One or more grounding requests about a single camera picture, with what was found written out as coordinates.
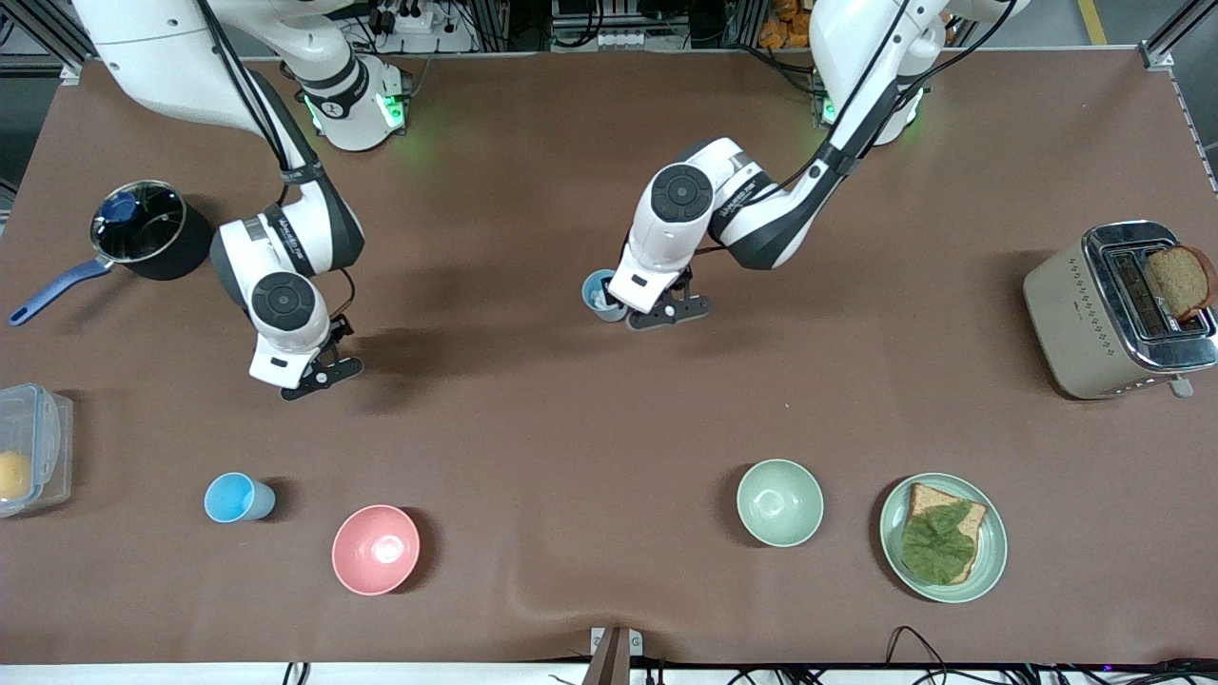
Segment blue cup with white wad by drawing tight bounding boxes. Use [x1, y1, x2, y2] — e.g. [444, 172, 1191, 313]
[581, 268, 631, 323]

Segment brown table mat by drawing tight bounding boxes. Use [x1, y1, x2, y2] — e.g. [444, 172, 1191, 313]
[0, 48, 1218, 667]

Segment plain blue cup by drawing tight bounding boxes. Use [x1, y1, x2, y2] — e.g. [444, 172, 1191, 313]
[204, 472, 277, 524]

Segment glass lid blue knob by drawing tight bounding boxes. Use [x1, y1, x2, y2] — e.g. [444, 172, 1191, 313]
[90, 181, 187, 265]

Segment pink bowl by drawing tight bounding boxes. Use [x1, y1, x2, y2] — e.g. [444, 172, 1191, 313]
[331, 504, 422, 597]

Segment green bowl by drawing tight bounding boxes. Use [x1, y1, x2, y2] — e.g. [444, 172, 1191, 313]
[736, 459, 826, 549]

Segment bag of orange bread rolls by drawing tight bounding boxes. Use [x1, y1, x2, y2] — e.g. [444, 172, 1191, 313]
[758, 0, 819, 50]

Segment clear plastic container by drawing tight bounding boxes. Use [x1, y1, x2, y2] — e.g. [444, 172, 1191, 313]
[0, 382, 74, 519]

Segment brown bread slice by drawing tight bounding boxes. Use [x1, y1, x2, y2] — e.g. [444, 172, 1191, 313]
[901, 482, 989, 585]

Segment green lettuce leaf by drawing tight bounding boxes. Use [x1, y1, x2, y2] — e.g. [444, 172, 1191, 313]
[900, 501, 979, 585]

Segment beige chrome toaster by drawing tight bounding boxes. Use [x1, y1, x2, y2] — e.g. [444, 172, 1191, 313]
[1023, 221, 1218, 401]

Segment green plate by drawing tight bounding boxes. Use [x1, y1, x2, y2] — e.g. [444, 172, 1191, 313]
[878, 472, 1009, 604]

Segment toasted bread slice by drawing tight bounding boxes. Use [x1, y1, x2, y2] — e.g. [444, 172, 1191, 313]
[1142, 245, 1218, 322]

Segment black saucepan blue handle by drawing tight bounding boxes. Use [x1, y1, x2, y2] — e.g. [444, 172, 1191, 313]
[8, 179, 213, 327]

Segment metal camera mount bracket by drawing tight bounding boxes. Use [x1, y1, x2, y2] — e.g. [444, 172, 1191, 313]
[590, 625, 644, 685]

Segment black floor cable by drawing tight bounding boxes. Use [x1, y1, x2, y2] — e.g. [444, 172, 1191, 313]
[885, 625, 1218, 685]

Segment aluminium frame beam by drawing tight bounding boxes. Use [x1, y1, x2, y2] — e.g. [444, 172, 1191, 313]
[1137, 0, 1218, 68]
[14, 0, 106, 60]

